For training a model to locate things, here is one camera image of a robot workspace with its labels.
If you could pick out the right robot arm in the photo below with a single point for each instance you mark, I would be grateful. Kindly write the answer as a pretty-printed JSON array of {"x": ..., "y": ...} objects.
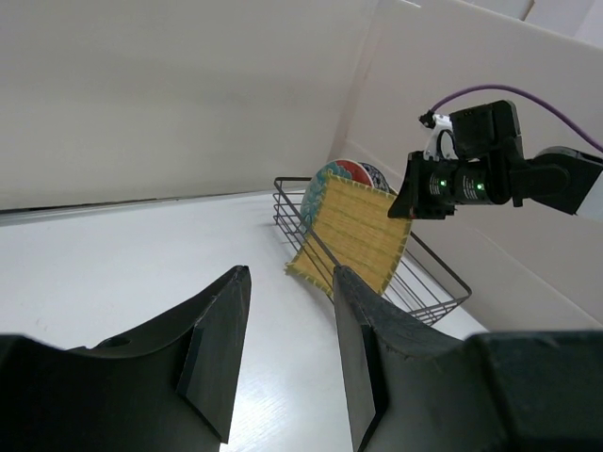
[{"x": 561, "y": 178}]

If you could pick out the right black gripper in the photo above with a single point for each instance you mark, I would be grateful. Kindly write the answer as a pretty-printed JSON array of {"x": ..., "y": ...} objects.
[{"x": 487, "y": 143}]

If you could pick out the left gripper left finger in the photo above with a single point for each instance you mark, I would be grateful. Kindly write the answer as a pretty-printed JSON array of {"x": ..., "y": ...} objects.
[{"x": 169, "y": 384}]

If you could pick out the red teal ceramic plate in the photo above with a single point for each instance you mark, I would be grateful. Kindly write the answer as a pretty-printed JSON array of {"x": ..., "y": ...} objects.
[{"x": 344, "y": 168}]

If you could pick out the blue floral white plate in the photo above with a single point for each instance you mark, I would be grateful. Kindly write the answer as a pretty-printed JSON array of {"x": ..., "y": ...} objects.
[{"x": 378, "y": 179}]

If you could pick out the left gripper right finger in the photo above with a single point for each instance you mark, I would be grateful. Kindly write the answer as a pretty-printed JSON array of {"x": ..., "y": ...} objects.
[{"x": 410, "y": 387}]

